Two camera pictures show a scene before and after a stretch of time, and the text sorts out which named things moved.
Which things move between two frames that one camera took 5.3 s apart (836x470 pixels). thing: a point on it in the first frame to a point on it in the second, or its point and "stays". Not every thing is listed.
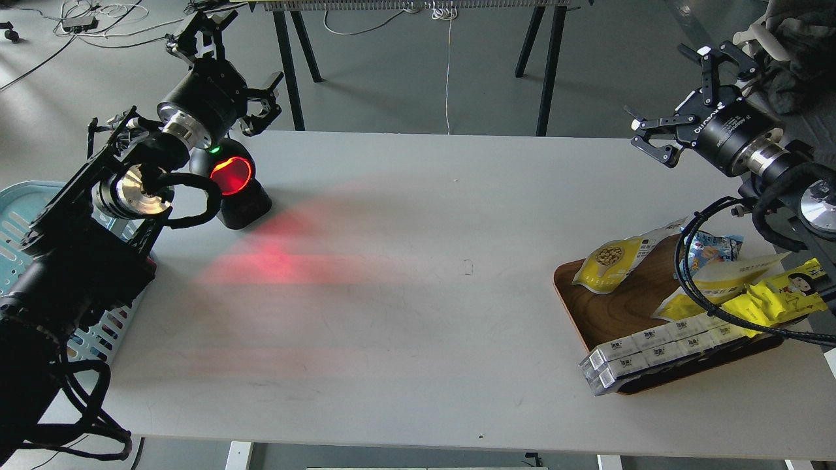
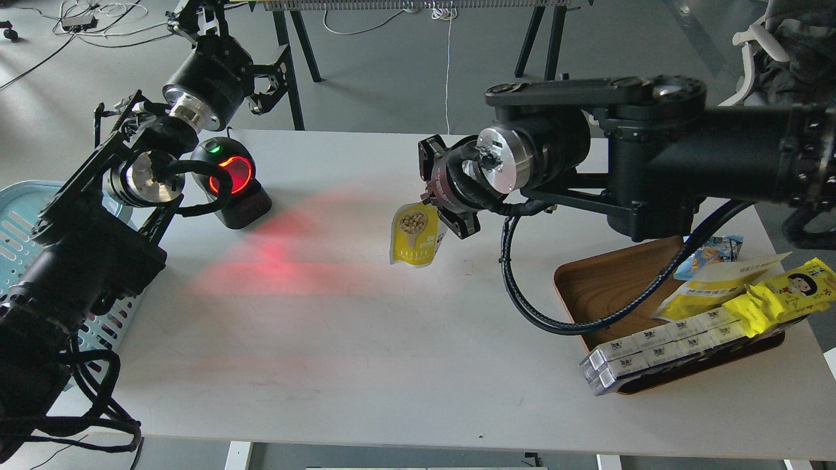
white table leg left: (239, 455) stays
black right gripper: (731, 130) to (447, 171)
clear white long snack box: (606, 366) stays
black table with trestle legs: (290, 14) stays
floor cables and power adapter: (91, 20) stays
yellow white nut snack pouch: (603, 266) to (417, 232)
